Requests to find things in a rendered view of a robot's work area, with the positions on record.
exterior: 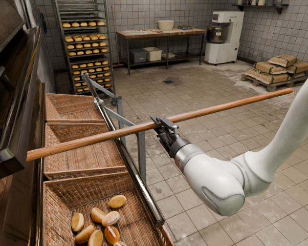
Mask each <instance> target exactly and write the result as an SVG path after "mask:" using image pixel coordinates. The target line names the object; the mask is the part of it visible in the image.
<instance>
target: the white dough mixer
mask: <svg viewBox="0 0 308 246"><path fill-rule="evenodd" d="M243 16H244V12H241V11H215V12H213V20H212V22H211V23H209V24H208V25H207V32H206V40H207V43H206V49H205V57H204V62H207V63H213V64H215V65H214V66H217V63H224V62H232V63H235V61H236V59H237V54H238V49H239V45H240V42H239V40H240V35H241V30H242V24H243ZM220 23H221V24H220Z"/></svg>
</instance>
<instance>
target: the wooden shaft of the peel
mask: <svg viewBox="0 0 308 246"><path fill-rule="evenodd" d="M292 92H293V89H292V88H287V89H282V90H278V91H274V92H270V93H266V94H262V95H258V96H254V97H250V98H246V99H242V100H238V101H234V102H228V103H224V104H220V105H216V106H212V107H208V108H204V109H200V110H196V111H192V112H188V113H184V114H180V115H175V116H171V117H167V119H169V120H170V121H171V122H173V123H178V122H182V121H186V120H190V119H193V118H197V117H201V116H205V115H209V114H213V113H217V112H220V111H224V110H228V109H232V108H235V107H239V106H243V105H247V104H251V103H256V102H259V101H263V100H267V99H271V98H274V97H278V96H282V95H286V94H290V93H292ZM158 127H160V126H157V124H156V123H155V122H154V121H151V122H147V123H142V124H138V125H134V126H130V127H126V128H121V129H118V130H114V131H110V132H105V133H101V134H97V135H93V136H89V137H85V138H81V139H77V140H73V141H69V142H65V143H60V144H56V145H51V146H47V147H43V148H39V149H35V150H31V151H28V152H27V159H26V161H31V160H35V159H39V158H42V157H46V156H50V155H54V154H58V153H62V152H66V151H69V150H73V149H77V148H81V147H84V146H88V145H92V144H97V143H101V142H105V141H108V140H112V139H116V138H120V137H124V136H127V135H131V134H135V133H139V132H143V131H147V130H150V129H154V128H158Z"/></svg>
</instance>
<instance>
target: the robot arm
mask: <svg viewBox="0 0 308 246"><path fill-rule="evenodd" d="M150 118H151V119H152V120H153V121H154V122H155V123H156V124H157V126H160V127H158V128H154V129H153V130H154V131H155V132H156V133H157V134H158V135H157V138H160V139H159V142H160V143H161V144H162V146H163V147H164V148H165V150H166V151H167V152H168V154H169V156H170V158H173V159H174V160H175V164H176V166H177V167H178V168H179V170H180V171H181V172H182V174H183V175H184V176H185V177H186V179H187V182H188V184H189V186H190V187H191V189H192V190H193V191H194V193H195V194H196V195H197V196H198V197H199V199H200V200H201V201H202V202H203V203H204V204H205V205H206V206H207V207H209V208H210V209H211V210H212V211H214V212H215V213H217V214H218V215H220V216H230V215H233V214H235V213H236V212H238V211H239V210H240V209H241V208H242V206H243V205H244V202H245V198H246V197H252V196H256V195H259V194H262V193H264V192H265V191H266V190H267V189H268V188H269V187H270V185H271V183H272V182H273V181H274V180H275V171H276V169H277V168H278V167H279V166H280V165H281V164H282V163H283V162H285V161H286V160H287V159H288V158H289V157H290V156H291V155H292V154H293V153H294V152H295V150H296V149H297V148H298V147H299V146H300V145H301V143H302V142H303V141H304V140H305V139H306V138H307V136H308V79H307V80H306V82H305V83H304V84H303V86H302V87H301V89H300V91H299V92H298V94H297V95H296V97H295V99H294V101H293V103H292V105H291V106H290V108H289V110H288V112H287V114H286V116H285V118H284V120H283V122H282V124H281V126H280V128H279V130H278V132H277V134H276V136H275V137H274V139H273V140H272V142H271V143H270V144H269V145H268V146H267V147H265V148H264V149H263V150H261V151H259V152H252V151H247V152H246V153H244V154H242V155H240V156H237V157H235V158H233V159H231V161H228V162H227V161H222V160H219V159H216V158H210V157H209V156H207V154H206V153H204V152H203V151H202V150H201V149H200V148H199V147H198V146H197V145H195V144H191V143H190V142H189V141H188V140H187V139H184V138H182V137H181V136H180V134H179V133H178V132H177V129H179V126H178V125H175V124H174V123H173V122H171V121H170V120H169V119H167V118H166V117H164V118H160V117H159V116H158V115H152V116H150ZM163 141H164V142H163Z"/></svg>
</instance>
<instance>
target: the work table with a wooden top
mask: <svg viewBox="0 0 308 246"><path fill-rule="evenodd" d="M152 30H159V29H152ZM129 31H130V32H125V31H116V34H117V35H118V45H119V57H120V64H122V61H123V62H124V63H126V64H127V65H128V73H129V75H130V66H135V65H143V64H151V63H159V62H166V69H168V62H170V61H178V60H186V59H194V58H200V59H199V65H201V58H202V50H203V42H204V34H205V33H206V30H203V29H198V28H193V29H186V30H182V29H178V28H173V29H172V30H171V31H163V33H157V32H153V31H151V29H146V31H145V33H143V32H142V33H133V32H132V30H129ZM134 31H136V30H134ZM191 36H202V41H201V50H200V56H198V55H195V54H193V53H190V52H188V49H189V37H191ZM120 37H122V38H123V39H125V40H126V46H127V58H121V47H120ZM178 37H188V40H187V51H186V52H176V53H172V54H174V55H175V57H171V58H168V56H169V38H178ZM165 38H167V55H166V58H164V57H161V60H156V61H149V60H147V59H146V61H145V62H136V63H134V62H133V61H131V60H130V59H129V44H128V41H140V40H153V39H155V47H156V48H157V39H165Z"/></svg>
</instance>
